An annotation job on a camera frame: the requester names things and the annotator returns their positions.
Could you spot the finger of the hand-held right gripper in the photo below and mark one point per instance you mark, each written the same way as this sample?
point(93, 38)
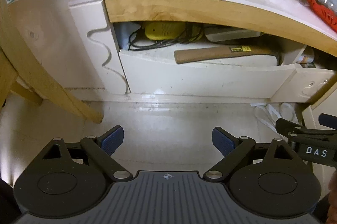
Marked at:
point(287, 125)
point(327, 120)

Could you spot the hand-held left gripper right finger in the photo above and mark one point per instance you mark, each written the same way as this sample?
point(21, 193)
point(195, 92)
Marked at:
point(223, 142)

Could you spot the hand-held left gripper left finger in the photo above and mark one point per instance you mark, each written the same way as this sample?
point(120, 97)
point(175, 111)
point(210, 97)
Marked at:
point(113, 141)

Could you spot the white drawer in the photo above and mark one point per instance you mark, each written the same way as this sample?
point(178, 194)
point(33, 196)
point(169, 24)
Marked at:
point(200, 79)

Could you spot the beige cabinet panel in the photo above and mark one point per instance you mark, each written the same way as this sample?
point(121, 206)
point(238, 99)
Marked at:
point(305, 83)

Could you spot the small bottle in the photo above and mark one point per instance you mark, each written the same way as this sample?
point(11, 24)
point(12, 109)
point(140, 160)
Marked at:
point(306, 58)

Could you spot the wooden chair leg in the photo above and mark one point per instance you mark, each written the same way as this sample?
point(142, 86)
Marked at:
point(39, 68)

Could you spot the white vented electronics box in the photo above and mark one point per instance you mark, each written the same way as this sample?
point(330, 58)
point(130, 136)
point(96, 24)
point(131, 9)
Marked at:
point(231, 35)

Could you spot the white cloth bag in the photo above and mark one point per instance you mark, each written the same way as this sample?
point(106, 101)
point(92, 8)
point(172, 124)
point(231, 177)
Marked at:
point(125, 34)

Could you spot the yellow plastic device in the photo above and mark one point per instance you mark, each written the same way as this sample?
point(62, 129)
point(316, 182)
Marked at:
point(163, 30)

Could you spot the white desk cabinet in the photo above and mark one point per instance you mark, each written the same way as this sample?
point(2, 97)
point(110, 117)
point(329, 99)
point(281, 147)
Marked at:
point(87, 16)

